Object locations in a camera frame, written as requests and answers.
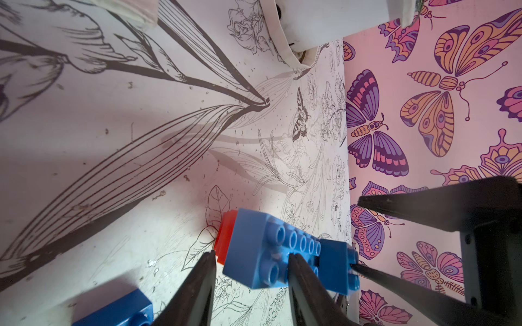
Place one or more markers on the red long lego top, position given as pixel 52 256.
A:
pixel 224 236

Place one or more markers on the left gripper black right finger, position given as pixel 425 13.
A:
pixel 310 302

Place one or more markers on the potted green plant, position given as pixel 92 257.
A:
pixel 299 28

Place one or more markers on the blue long lego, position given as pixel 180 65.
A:
pixel 260 248

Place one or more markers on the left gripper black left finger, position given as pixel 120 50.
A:
pixel 193 302

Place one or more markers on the small blue lego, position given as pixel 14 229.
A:
pixel 134 309
pixel 335 267

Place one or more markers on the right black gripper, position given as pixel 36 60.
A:
pixel 491 256

